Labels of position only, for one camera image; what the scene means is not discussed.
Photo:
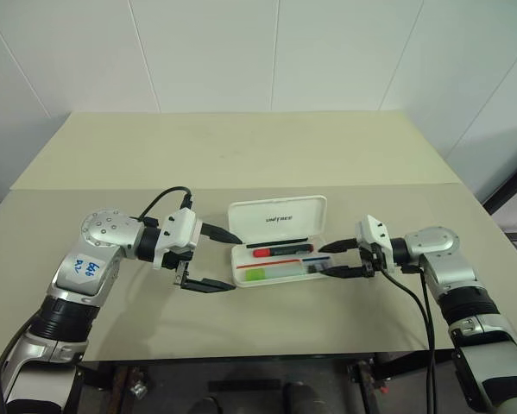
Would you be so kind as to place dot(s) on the red and black marker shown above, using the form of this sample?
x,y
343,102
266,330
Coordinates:
x,y
279,250

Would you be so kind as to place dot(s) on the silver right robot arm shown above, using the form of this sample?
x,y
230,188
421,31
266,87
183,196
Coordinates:
x,y
452,276

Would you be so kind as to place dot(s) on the black metal frame post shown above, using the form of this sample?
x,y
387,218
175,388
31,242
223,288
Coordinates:
x,y
510,181

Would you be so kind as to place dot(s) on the green translucent highlighter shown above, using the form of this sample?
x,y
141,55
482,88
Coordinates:
x,y
262,274

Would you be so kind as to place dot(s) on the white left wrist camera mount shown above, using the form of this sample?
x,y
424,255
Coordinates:
x,y
178,230

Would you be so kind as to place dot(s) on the white hard pencil case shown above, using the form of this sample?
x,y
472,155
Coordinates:
x,y
279,220

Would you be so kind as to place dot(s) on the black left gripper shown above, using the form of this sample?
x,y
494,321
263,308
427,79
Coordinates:
x,y
178,261

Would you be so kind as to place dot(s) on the rusty clamp with red tip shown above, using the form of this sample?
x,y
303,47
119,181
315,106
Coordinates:
x,y
370,379

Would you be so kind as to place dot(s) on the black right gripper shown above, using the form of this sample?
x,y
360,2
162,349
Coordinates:
x,y
373,261

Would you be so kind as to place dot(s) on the black table frame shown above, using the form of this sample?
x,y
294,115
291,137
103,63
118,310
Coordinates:
x,y
245,385

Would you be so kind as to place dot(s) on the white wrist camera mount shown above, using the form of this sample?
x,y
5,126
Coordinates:
x,y
178,230
374,230

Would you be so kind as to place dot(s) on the rusty clamp with silver knob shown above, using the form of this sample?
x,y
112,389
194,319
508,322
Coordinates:
x,y
138,384

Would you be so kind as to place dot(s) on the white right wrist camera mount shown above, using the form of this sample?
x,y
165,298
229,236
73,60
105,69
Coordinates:
x,y
374,230

